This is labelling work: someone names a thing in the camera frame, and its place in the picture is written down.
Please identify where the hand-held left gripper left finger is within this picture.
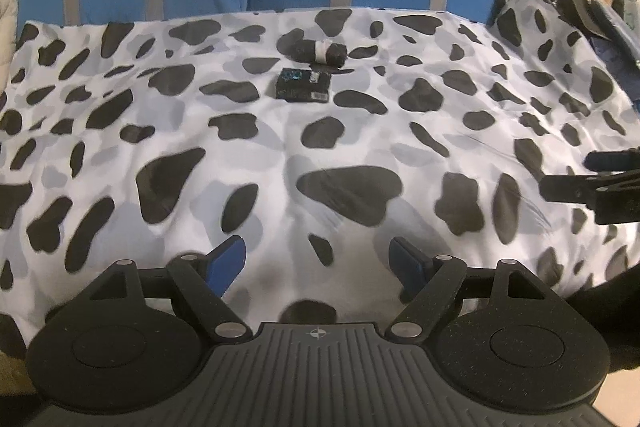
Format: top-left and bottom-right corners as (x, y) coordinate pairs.
(102, 234), (249, 343)

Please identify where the cow print blanket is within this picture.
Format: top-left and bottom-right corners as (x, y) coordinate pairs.
(0, 7), (640, 358)

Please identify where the black bag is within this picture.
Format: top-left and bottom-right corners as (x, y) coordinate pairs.
(555, 0), (611, 40)

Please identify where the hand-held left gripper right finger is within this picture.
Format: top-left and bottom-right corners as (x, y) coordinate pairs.
(385, 236), (541, 343)

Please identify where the black roll with white band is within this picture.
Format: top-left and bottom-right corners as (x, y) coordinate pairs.
(280, 36), (349, 68)

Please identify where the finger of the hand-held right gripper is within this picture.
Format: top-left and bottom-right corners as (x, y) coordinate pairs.
(540, 172), (640, 204)
(585, 149), (640, 172)

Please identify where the small black packet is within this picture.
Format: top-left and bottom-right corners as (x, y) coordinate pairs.
(274, 68), (332, 103)

